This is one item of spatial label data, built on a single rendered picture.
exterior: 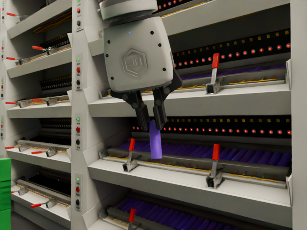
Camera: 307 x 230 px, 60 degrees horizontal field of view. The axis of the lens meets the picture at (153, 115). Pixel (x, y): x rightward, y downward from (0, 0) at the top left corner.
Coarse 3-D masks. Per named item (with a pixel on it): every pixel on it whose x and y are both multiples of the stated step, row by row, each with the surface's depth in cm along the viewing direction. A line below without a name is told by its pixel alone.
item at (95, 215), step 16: (144, 192) 91; (96, 208) 88; (112, 208) 89; (128, 208) 87; (144, 208) 86; (160, 208) 83; (176, 208) 80; (192, 208) 78; (208, 208) 75; (96, 224) 86; (112, 224) 84; (128, 224) 82; (144, 224) 77; (160, 224) 75; (176, 224) 75; (192, 224) 73; (208, 224) 72; (224, 224) 70; (240, 224) 68; (272, 224) 63
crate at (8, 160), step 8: (0, 160) 41; (8, 160) 43; (0, 168) 41; (8, 168) 43; (0, 176) 41; (8, 176) 43; (0, 184) 41; (8, 184) 42; (0, 192) 41; (8, 192) 42; (0, 200) 41; (8, 200) 42; (0, 208) 41; (8, 208) 42
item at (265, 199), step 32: (192, 128) 78; (224, 128) 72; (256, 128) 66; (288, 128) 61; (96, 160) 88; (128, 160) 75; (160, 160) 74; (192, 160) 66; (224, 160) 62; (256, 160) 60; (288, 160) 57; (160, 192) 67; (192, 192) 59; (224, 192) 54; (256, 192) 52; (288, 192) 49; (288, 224) 47
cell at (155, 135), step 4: (152, 120) 45; (152, 124) 44; (152, 128) 44; (156, 128) 44; (152, 132) 44; (156, 132) 44; (152, 136) 44; (156, 136) 44; (152, 140) 44; (156, 140) 44; (160, 140) 44; (152, 144) 44; (156, 144) 44; (160, 144) 44; (152, 148) 44; (156, 148) 44; (160, 148) 44; (152, 152) 44; (156, 152) 44; (160, 152) 44; (152, 156) 44; (156, 156) 43; (160, 156) 44
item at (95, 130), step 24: (72, 0) 93; (96, 0) 89; (72, 24) 93; (96, 24) 89; (72, 48) 93; (72, 72) 92; (96, 72) 89; (72, 96) 92; (72, 120) 92; (96, 120) 89; (120, 120) 97; (72, 144) 92; (96, 144) 89; (72, 168) 91; (72, 192) 91; (96, 192) 88; (72, 216) 91
